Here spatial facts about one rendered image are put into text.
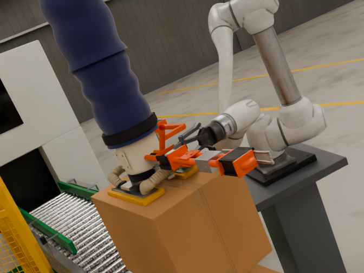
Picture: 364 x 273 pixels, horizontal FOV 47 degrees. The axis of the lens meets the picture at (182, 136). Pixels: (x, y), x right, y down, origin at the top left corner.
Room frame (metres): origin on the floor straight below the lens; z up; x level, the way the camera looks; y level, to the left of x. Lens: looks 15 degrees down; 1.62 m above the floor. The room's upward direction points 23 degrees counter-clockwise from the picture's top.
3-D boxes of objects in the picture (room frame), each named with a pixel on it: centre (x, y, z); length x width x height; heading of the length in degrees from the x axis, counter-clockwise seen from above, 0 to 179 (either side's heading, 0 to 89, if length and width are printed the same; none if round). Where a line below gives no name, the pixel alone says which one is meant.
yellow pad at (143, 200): (1.57, 0.26, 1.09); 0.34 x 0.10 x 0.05; 29
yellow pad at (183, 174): (1.66, 0.10, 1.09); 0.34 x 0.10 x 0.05; 29
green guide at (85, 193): (3.38, 0.88, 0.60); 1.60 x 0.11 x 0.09; 30
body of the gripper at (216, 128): (1.47, -0.09, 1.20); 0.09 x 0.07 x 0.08; 121
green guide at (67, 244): (3.10, 1.34, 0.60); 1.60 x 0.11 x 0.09; 30
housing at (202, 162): (1.21, -0.05, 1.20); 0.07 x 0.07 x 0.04; 29
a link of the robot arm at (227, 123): (1.51, -0.15, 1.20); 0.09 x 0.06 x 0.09; 31
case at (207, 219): (1.62, 0.16, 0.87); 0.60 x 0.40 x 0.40; 29
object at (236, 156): (1.09, -0.11, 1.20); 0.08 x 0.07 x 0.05; 29
